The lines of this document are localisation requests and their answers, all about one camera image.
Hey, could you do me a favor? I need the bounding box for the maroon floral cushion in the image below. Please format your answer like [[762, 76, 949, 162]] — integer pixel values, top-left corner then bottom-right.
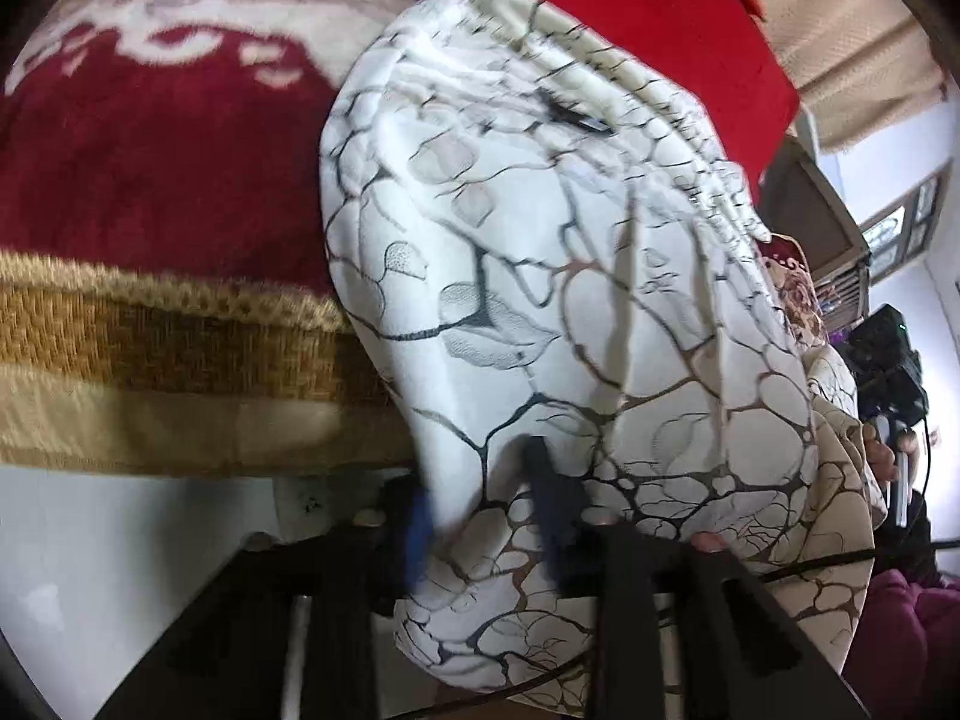
[[757, 232, 835, 350]]

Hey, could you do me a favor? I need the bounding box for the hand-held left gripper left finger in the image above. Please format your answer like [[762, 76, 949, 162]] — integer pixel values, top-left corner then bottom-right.
[[97, 476, 443, 720]]

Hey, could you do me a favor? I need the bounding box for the grey box appliance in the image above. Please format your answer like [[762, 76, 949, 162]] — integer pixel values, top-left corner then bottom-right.
[[761, 133, 872, 323]]

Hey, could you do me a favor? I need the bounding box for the white wall socket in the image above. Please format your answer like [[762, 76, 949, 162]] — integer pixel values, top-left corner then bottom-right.
[[274, 476, 335, 541]]

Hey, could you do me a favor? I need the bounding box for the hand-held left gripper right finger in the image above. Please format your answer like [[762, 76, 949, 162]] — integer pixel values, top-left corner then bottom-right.
[[523, 436, 871, 720]]

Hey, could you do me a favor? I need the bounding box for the tan woven bed cover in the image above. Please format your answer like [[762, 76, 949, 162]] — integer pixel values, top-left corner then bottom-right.
[[0, 251, 421, 477]]

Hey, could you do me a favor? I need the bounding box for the red bed cloth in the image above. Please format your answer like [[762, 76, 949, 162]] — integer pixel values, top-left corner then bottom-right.
[[508, 0, 800, 181]]

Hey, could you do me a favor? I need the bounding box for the black cable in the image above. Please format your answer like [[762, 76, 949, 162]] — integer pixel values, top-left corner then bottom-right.
[[757, 547, 878, 586]]

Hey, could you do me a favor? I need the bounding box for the person's right hand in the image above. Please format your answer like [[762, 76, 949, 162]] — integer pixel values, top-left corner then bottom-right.
[[861, 420, 920, 485]]

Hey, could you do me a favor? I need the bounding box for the beige dotted curtain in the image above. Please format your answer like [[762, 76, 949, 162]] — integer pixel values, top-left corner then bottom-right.
[[739, 0, 950, 156]]

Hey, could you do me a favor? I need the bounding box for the maroon floral plush blanket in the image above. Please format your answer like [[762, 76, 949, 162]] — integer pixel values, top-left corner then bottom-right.
[[0, 0, 421, 301]]

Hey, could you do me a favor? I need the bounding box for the window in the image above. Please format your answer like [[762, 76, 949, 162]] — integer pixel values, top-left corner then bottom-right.
[[861, 172, 944, 265]]

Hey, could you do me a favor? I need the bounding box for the person's maroon clothing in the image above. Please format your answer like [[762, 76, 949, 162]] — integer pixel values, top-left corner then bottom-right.
[[844, 566, 960, 720]]

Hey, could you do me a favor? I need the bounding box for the white vein-printed garment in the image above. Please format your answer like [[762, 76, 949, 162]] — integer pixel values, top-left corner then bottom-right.
[[319, 0, 882, 698]]

